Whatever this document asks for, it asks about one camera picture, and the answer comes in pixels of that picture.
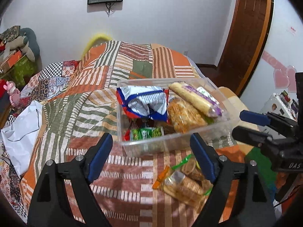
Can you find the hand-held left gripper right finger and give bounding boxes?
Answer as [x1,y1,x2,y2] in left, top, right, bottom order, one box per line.
[189,132,277,227]

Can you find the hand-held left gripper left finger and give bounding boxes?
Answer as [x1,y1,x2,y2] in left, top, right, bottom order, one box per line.
[27,132,113,227]

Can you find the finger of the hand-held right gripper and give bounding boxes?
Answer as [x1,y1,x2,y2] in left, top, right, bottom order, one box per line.
[240,110,297,133]
[231,126,282,152]

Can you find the clear green-edged biscuit packet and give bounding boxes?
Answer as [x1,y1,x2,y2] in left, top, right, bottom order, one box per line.
[153,154,213,212]

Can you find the yellow crispy snack packet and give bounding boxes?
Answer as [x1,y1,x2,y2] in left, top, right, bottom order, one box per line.
[167,98,209,134]

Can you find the small green snack packet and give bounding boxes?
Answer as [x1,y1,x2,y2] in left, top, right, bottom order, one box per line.
[131,127,164,140]

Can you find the clear plastic container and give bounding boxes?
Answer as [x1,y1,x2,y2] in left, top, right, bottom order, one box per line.
[116,77,232,158]

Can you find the purple yellow snack roll packet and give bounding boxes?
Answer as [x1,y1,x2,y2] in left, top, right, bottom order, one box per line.
[169,82,223,118]

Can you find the blue white snack bag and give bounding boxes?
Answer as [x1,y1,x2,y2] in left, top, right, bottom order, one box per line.
[116,85,169,122]

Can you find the striped patchwork quilt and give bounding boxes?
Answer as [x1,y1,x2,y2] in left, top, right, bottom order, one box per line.
[19,40,251,227]

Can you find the wooden wardrobe white sliding doors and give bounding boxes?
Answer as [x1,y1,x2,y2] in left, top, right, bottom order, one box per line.
[237,0,303,123]

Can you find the white cloth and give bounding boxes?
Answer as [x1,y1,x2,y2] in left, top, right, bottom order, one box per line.
[1,100,43,178]

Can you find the brown wooden door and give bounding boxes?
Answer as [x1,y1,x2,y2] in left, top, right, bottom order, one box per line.
[216,0,270,76]

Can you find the checkered patchwork blanket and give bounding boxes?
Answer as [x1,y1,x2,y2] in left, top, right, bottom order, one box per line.
[0,60,80,220]

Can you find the pink plush rabbit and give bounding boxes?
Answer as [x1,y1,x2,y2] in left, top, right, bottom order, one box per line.
[5,80,20,109]

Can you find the green patterned bag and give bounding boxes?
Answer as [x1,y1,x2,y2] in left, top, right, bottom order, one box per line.
[12,57,36,88]

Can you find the yellow hoop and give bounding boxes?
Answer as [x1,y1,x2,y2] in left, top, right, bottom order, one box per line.
[80,33,112,59]

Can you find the orange box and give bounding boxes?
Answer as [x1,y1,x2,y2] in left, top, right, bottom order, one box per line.
[0,50,24,72]

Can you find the grey plush toy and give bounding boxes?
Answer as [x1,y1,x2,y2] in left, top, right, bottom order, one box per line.
[3,28,41,62]

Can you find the floral patterned cloth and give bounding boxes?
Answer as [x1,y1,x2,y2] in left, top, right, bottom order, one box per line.
[0,26,22,43]

